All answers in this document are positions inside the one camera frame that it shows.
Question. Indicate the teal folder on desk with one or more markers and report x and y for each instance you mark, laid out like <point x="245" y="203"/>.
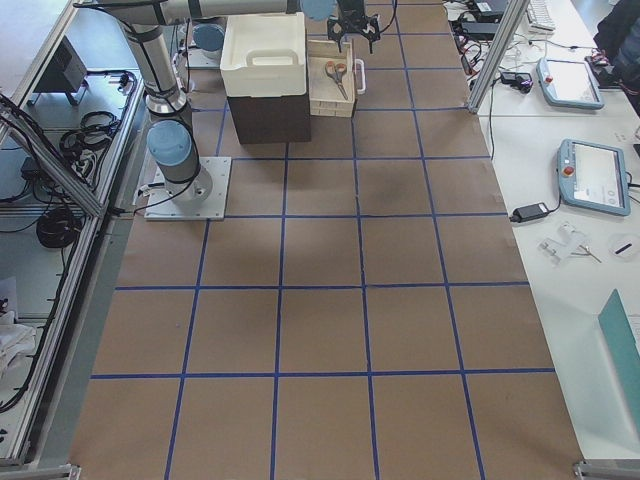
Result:
<point x="621" y="344"/>

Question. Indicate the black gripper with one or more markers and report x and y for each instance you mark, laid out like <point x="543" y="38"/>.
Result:
<point x="351" y="8"/>

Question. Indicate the aluminium frame post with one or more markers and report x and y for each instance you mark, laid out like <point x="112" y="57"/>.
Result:
<point x="505" y="33"/>

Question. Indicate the wooden drawer with white handle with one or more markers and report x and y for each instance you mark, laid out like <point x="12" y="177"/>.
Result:
<point x="326" y="97"/>

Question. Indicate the grey orange handled scissors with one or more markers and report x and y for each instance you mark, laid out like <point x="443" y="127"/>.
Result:
<point x="336" y="71"/>

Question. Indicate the blue teach pendant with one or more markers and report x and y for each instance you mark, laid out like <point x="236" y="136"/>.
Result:
<point x="593" y="176"/>
<point x="568" y="84"/>

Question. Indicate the black power adapter brick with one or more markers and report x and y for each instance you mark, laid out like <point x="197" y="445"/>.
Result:
<point x="529" y="212"/>

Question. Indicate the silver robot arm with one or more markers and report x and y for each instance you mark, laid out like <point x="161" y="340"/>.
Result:
<point x="170" y="139"/>

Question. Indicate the blue teach pendant far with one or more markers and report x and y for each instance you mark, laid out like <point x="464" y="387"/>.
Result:
<point x="568" y="84"/>

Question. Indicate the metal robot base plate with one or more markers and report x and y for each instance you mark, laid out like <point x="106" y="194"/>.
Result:
<point x="204" y="199"/>

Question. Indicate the dark brown wooden cabinet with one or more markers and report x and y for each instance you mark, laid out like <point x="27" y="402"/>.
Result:
<point x="262" y="120"/>

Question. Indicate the white plastic tray box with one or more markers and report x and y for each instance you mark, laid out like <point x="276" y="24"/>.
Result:
<point x="264" y="55"/>

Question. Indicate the blue teach pendant near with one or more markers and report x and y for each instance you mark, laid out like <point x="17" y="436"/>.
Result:
<point x="593" y="176"/>

